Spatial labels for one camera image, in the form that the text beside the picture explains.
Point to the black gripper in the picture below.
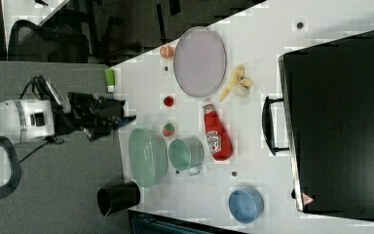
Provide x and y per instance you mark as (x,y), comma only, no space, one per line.
(96,115)

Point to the red plush ketchup bottle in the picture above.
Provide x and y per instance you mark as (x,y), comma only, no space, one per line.
(217,138)

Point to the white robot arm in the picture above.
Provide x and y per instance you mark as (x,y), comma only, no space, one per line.
(27,120)

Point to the green oval strainer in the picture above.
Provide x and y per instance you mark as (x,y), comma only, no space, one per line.
(148,157)

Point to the red green toy strawberry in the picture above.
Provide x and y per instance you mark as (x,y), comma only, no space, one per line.
(168,130)

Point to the green white tube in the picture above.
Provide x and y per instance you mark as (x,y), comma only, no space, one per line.
(110,80)

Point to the dark red toy strawberry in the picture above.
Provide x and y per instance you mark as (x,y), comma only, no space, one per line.
(168,101)

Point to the green metal mug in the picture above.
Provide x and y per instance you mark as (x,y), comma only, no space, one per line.
(186,154)

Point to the black cylindrical cup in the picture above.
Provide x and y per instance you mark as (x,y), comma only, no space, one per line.
(117,198)

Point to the toy orange slice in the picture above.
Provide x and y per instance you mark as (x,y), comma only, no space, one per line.
(167,52)

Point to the black office chair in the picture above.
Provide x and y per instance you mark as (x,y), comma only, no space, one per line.
(51,42)

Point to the grey round plate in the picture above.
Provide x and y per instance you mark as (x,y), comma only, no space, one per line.
(199,62)

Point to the peeled toy banana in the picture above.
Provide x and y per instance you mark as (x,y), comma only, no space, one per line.
(239,85)

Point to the black toaster oven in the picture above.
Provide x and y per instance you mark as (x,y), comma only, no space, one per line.
(327,92)

